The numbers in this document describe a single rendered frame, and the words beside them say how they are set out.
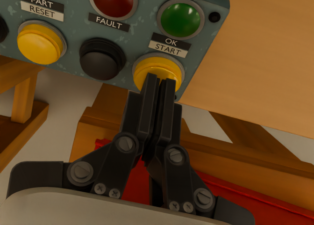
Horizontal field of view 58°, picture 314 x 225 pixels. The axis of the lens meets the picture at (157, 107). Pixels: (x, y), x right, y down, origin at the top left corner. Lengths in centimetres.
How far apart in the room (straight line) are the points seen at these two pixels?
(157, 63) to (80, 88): 100
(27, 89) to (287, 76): 81
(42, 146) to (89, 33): 112
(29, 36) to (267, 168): 31
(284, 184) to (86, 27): 32
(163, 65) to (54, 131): 109
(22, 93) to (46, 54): 79
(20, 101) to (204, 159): 72
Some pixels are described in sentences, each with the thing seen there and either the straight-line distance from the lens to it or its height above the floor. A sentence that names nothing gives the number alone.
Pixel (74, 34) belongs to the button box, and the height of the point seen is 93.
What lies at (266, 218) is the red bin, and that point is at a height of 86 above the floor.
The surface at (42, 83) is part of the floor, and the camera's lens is 118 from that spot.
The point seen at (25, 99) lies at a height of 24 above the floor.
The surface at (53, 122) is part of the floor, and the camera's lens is 122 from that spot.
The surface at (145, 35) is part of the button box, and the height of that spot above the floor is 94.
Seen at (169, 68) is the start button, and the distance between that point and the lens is 16.
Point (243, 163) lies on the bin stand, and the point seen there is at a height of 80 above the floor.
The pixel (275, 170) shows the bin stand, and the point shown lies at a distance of 39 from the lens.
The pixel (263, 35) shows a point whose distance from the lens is 22.
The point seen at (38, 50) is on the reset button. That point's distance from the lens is 17.
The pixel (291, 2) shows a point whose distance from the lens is 23.
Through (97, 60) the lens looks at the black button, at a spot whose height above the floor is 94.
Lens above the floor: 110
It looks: 72 degrees down
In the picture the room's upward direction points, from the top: 166 degrees clockwise
